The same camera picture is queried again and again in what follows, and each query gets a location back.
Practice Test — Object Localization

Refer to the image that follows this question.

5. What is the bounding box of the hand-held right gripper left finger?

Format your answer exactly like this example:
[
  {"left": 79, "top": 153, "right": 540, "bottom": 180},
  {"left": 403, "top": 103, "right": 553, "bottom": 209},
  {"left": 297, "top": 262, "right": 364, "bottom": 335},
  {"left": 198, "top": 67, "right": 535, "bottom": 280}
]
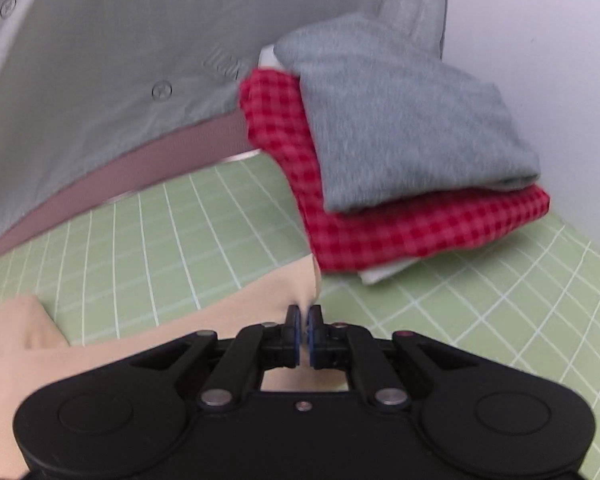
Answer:
[{"left": 129, "top": 305, "right": 302, "bottom": 409}]

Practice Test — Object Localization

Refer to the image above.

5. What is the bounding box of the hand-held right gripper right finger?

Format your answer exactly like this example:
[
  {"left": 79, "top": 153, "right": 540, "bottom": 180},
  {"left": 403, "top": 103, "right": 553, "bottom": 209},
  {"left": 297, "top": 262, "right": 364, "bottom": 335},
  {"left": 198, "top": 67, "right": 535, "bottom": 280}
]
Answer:
[{"left": 307, "top": 304, "right": 487, "bottom": 409}]

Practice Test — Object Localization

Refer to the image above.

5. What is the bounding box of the beige garment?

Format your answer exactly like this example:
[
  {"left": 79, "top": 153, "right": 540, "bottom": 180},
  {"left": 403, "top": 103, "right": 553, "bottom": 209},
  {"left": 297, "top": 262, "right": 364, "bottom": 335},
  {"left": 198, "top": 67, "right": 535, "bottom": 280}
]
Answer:
[{"left": 0, "top": 254, "right": 352, "bottom": 480}]

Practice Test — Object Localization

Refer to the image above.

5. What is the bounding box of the white folded cloth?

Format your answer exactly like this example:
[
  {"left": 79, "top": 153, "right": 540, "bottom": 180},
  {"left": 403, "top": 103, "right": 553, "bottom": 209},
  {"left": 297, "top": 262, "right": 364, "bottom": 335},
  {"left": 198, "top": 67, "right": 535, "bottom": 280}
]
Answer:
[{"left": 257, "top": 44, "right": 416, "bottom": 286}]

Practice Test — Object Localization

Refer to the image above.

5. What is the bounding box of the red checked folded cloth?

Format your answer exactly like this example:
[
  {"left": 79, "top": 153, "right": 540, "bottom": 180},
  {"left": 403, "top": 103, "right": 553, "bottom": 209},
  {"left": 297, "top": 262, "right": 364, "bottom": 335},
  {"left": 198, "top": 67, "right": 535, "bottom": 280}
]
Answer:
[{"left": 237, "top": 67, "right": 552, "bottom": 273}]

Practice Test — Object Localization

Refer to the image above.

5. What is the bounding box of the green grid-pattern mat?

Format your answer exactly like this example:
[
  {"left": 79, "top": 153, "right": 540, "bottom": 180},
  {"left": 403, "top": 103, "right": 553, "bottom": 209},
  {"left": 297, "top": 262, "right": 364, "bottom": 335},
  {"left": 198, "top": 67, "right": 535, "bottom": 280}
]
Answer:
[{"left": 0, "top": 150, "right": 600, "bottom": 480}]

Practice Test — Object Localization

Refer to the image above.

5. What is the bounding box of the pink mattress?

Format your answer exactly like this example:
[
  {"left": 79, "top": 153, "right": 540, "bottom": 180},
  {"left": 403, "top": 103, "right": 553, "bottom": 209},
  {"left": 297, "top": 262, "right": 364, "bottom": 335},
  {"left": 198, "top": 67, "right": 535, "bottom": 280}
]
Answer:
[{"left": 0, "top": 110, "right": 258, "bottom": 268}]

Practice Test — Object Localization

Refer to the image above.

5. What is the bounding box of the grey folded cloth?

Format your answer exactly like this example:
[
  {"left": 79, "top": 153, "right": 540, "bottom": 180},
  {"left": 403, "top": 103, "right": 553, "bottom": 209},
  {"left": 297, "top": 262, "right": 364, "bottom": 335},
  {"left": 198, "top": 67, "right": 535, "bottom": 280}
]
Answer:
[{"left": 272, "top": 13, "right": 541, "bottom": 213}]

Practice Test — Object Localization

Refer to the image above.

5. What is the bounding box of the grey carrot-print bed sheet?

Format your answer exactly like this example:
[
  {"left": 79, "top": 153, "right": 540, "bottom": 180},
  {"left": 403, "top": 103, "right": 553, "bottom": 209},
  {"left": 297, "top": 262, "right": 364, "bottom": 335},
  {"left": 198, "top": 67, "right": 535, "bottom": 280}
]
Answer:
[{"left": 0, "top": 0, "right": 451, "bottom": 256}]

